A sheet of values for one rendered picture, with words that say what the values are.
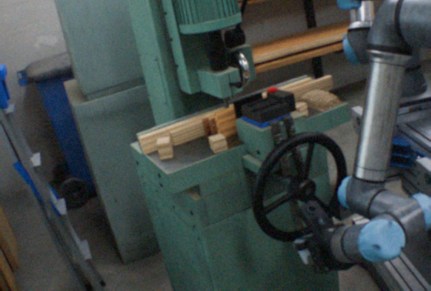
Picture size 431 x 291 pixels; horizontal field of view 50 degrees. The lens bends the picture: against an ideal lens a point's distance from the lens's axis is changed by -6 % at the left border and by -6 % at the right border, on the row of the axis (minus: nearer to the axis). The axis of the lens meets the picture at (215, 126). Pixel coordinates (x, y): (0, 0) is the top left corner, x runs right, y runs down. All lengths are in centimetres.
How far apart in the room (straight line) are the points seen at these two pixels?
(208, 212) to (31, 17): 258
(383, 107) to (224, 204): 55
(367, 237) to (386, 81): 31
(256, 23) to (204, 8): 276
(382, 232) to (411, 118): 94
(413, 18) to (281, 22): 327
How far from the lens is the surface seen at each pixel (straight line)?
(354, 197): 106
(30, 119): 374
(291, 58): 366
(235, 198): 135
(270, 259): 150
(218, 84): 137
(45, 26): 363
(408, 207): 98
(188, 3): 131
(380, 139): 102
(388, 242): 90
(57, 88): 309
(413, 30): 93
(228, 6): 132
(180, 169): 124
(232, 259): 143
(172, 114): 158
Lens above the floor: 140
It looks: 20 degrees down
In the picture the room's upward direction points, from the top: 12 degrees counter-clockwise
